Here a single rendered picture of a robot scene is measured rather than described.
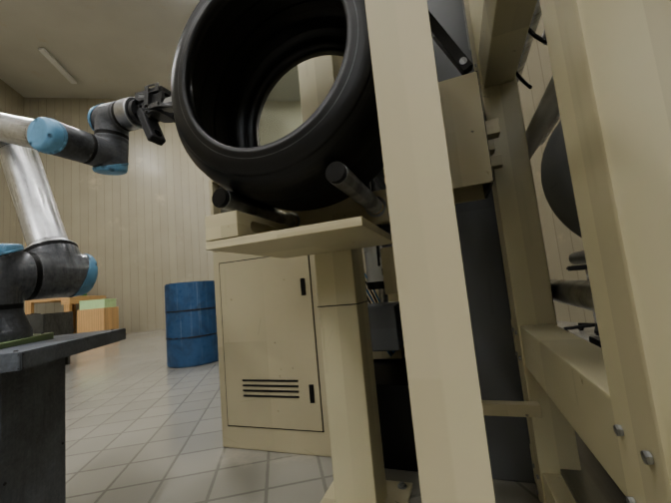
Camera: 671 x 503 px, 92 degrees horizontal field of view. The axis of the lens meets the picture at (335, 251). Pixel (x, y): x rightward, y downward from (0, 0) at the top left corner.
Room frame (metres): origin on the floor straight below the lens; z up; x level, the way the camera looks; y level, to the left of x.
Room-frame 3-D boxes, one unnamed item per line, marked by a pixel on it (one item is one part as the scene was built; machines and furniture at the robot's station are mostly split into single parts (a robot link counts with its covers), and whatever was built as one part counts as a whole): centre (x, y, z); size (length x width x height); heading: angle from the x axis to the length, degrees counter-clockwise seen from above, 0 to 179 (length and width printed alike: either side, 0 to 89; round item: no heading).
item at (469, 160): (0.91, -0.38, 1.05); 0.20 x 0.15 x 0.30; 160
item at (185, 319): (4.07, 1.65, 0.45); 1.22 x 0.75 x 0.90; 10
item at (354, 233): (0.84, 0.06, 0.80); 0.37 x 0.36 x 0.02; 70
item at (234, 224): (0.88, 0.19, 0.83); 0.36 x 0.09 x 0.06; 160
